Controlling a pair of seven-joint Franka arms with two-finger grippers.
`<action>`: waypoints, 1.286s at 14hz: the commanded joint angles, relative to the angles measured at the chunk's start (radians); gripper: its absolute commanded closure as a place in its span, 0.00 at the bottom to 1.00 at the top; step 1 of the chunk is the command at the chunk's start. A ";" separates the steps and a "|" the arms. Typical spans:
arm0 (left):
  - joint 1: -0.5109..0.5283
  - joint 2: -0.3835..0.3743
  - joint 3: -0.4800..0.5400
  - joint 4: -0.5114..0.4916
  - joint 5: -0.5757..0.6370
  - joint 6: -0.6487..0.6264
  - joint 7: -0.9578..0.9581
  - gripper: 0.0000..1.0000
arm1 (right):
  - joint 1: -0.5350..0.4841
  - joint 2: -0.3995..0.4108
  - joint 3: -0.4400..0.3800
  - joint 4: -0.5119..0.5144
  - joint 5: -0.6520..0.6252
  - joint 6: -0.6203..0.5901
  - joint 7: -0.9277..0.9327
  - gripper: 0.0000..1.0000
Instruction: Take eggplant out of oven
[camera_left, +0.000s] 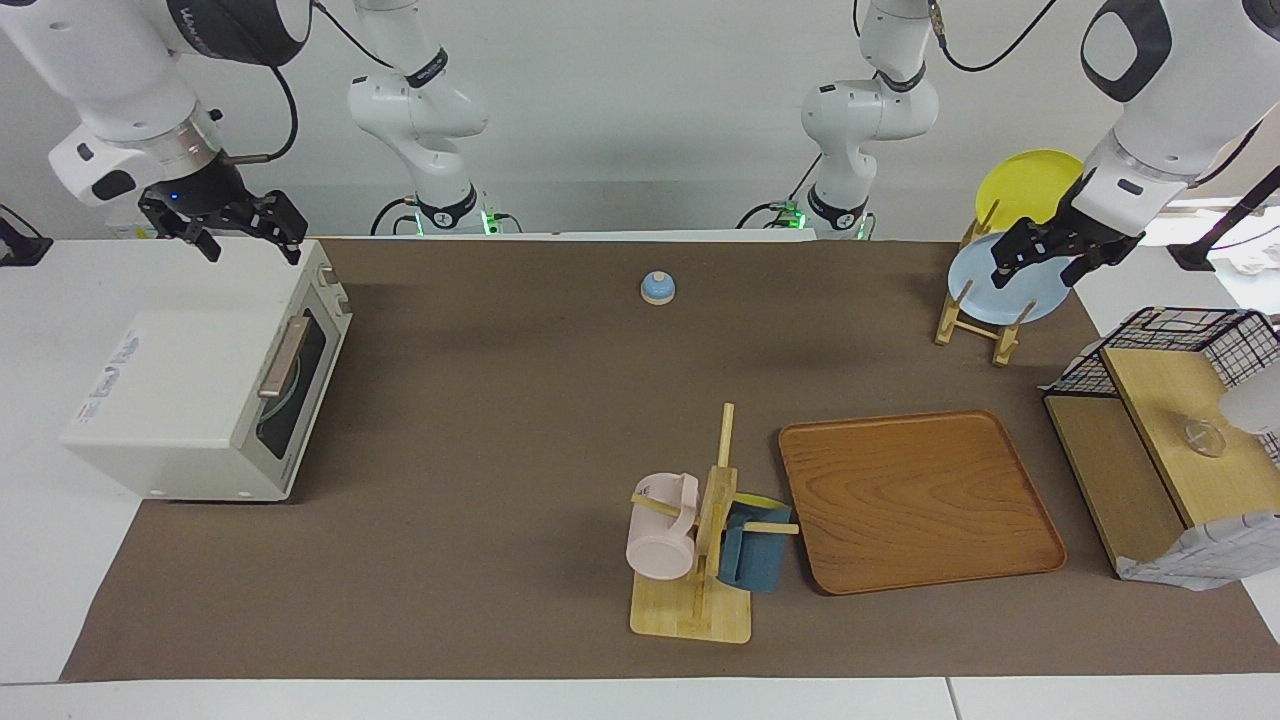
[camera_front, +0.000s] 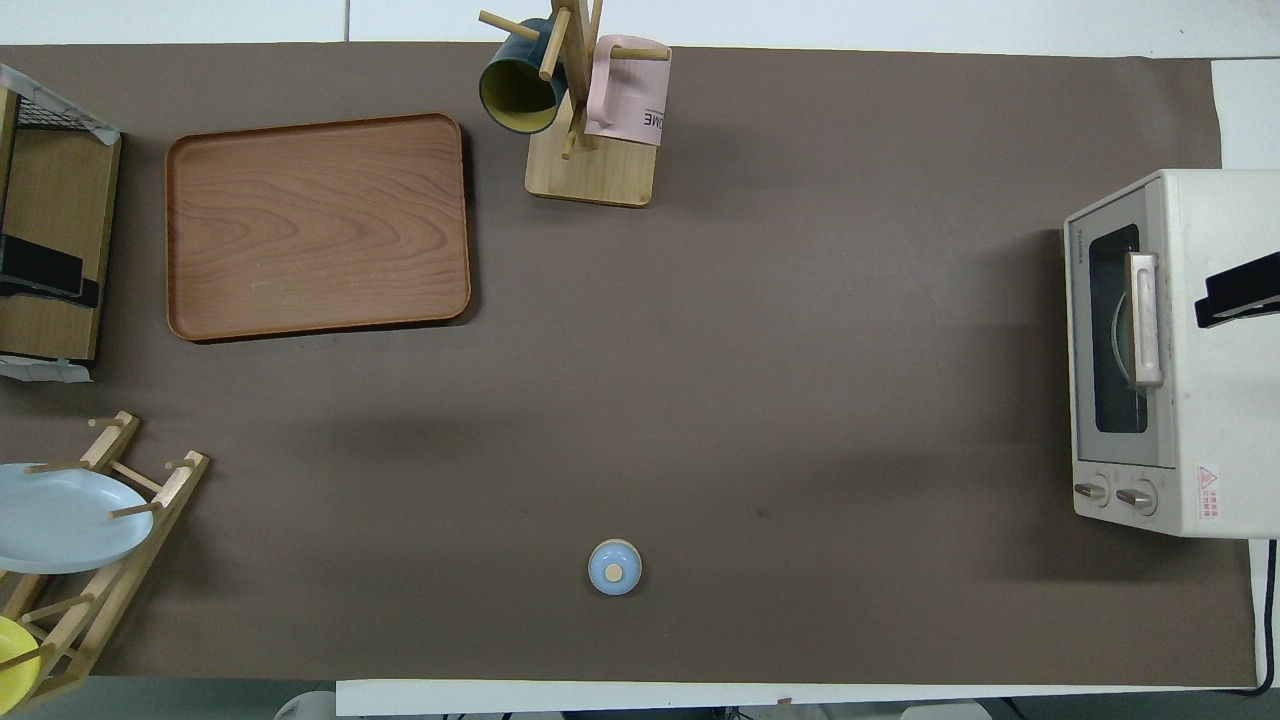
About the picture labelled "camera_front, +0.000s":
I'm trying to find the light blue plate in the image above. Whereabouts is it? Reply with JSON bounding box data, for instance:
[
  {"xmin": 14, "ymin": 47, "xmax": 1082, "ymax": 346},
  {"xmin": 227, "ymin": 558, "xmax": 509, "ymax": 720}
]
[{"xmin": 0, "ymin": 463, "xmax": 155, "ymax": 576}]

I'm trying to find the yellow plate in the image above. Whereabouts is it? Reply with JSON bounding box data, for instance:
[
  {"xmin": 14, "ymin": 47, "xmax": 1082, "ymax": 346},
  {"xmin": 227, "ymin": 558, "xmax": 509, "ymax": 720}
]
[{"xmin": 0, "ymin": 615, "xmax": 44, "ymax": 707}]

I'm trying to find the dark teal mug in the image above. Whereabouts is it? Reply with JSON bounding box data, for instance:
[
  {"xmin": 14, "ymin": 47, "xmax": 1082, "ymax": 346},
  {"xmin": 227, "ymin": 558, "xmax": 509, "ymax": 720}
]
[{"xmin": 479, "ymin": 18, "xmax": 569, "ymax": 136}]

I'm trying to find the wooden serving tray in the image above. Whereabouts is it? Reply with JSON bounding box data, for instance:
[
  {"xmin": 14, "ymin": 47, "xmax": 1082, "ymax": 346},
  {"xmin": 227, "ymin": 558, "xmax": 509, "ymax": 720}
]
[{"xmin": 165, "ymin": 112, "xmax": 473, "ymax": 344}]

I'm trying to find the white round base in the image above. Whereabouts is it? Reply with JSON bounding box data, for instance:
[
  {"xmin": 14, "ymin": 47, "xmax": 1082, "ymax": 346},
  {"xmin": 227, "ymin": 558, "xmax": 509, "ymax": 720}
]
[{"xmin": 274, "ymin": 690, "xmax": 337, "ymax": 720}]

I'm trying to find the pink mug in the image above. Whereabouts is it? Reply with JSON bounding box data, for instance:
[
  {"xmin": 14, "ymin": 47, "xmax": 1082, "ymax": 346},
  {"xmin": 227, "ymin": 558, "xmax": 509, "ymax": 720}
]
[{"xmin": 584, "ymin": 35, "xmax": 672, "ymax": 148}]

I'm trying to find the black power cable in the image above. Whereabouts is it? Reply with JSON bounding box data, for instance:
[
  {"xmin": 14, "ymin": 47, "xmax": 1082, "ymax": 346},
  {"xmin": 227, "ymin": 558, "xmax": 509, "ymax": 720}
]
[{"xmin": 1238, "ymin": 538, "xmax": 1280, "ymax": 698}]

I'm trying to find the wooden mug tree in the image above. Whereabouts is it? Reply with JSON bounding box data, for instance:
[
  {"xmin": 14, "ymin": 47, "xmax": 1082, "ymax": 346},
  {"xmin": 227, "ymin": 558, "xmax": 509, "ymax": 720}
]
[{"xmin": 478, "ymin": 0, "xmax": 673, "ymax": 209}]

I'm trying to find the small blue lidded jar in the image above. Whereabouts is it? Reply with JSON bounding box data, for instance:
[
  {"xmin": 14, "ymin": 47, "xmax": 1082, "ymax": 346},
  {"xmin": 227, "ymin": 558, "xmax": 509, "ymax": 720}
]
[{"xmin": 587, "ymin": 538, "xmax": 644, "ymax": 598}]

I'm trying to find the cream oven door handle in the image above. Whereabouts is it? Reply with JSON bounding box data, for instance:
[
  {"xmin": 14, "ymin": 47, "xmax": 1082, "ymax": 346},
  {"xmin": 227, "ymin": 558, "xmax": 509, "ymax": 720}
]
[{"xmin": 1126, "ymin": 252, "xmax": 1165, "ymax": 389}]

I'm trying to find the wooden dish rack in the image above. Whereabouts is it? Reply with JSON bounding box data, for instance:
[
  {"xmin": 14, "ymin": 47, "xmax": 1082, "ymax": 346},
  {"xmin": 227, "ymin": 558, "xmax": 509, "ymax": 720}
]
[{"xmin": 0, "ymin": 410, "xmax": 212, "ymax": 712}]

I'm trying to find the glass oven door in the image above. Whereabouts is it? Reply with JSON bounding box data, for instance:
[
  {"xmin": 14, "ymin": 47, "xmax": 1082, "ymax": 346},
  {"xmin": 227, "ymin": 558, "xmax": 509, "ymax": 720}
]
[{"xmin": 1065, "ymin": 180, "xmax": 1179, "ymax": 470}]

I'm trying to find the brown table mat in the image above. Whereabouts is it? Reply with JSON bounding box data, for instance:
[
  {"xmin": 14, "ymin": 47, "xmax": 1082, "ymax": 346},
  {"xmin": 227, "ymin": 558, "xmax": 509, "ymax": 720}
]
[{"xmin": 0, "ymin": 42, "xmax": 1259, "ymax": 689}]

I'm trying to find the white toaster oven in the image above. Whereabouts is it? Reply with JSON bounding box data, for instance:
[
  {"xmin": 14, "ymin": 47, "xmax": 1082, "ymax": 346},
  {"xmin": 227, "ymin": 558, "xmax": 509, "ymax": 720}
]
[{"xmin": 1063, "ymin": 169, "xmax": 1280, "ymax": 539}]

